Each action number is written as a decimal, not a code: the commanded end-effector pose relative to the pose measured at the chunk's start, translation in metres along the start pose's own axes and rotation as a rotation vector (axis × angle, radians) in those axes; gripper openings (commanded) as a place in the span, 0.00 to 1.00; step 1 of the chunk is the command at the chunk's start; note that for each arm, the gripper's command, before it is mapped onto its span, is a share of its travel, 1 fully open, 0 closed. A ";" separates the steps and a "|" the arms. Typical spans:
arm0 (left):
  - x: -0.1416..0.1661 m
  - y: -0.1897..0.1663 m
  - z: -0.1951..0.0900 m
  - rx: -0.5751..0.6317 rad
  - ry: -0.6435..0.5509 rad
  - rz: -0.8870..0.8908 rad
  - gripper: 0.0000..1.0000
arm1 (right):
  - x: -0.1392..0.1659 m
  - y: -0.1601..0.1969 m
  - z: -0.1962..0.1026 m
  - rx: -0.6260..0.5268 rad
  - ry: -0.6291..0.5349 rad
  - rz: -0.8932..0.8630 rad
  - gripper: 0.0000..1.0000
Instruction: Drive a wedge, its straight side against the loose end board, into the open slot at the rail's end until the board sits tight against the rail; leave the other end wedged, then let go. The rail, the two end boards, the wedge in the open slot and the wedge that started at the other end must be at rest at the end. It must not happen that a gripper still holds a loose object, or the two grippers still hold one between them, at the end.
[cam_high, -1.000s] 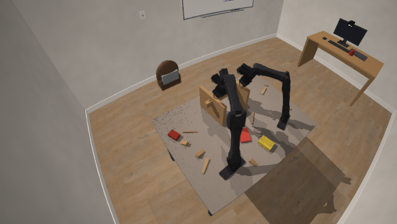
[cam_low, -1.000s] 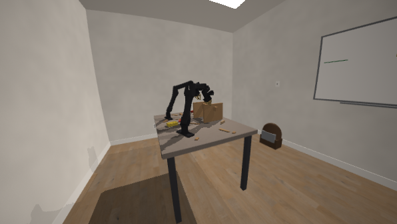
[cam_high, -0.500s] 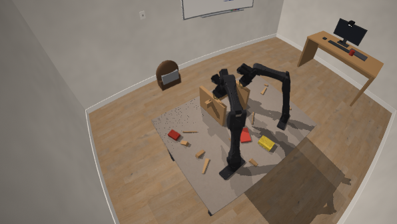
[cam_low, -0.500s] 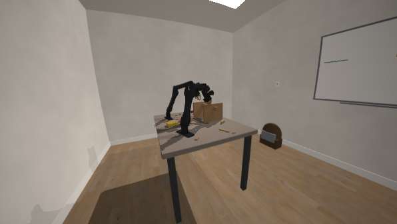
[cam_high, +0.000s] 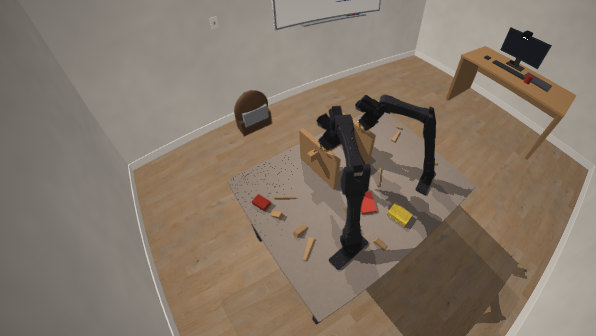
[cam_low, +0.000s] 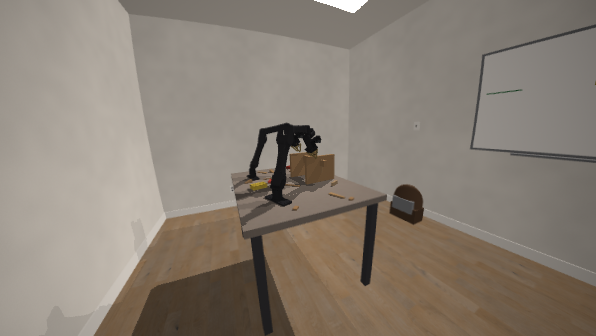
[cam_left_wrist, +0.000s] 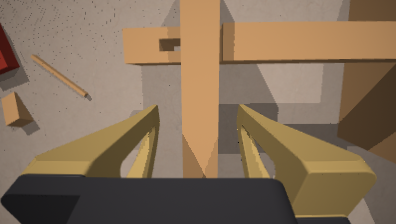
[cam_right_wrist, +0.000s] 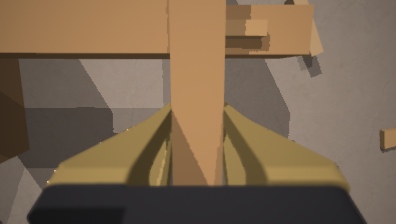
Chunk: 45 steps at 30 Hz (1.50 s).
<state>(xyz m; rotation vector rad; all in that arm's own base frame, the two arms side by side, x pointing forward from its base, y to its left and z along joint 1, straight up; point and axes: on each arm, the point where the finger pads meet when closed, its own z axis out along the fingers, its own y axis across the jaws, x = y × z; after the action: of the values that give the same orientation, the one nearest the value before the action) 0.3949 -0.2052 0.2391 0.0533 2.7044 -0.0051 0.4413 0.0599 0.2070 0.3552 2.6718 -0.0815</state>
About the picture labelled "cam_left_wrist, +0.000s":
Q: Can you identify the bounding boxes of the dark red rectangular block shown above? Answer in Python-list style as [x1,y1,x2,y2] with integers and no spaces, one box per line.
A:
[0,23,20,75]

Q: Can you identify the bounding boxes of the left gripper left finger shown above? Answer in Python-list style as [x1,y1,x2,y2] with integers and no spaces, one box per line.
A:
[20,105,160,178]

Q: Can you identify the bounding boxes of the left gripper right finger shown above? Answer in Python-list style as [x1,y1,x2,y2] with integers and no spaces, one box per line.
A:
[237,104,377,218]

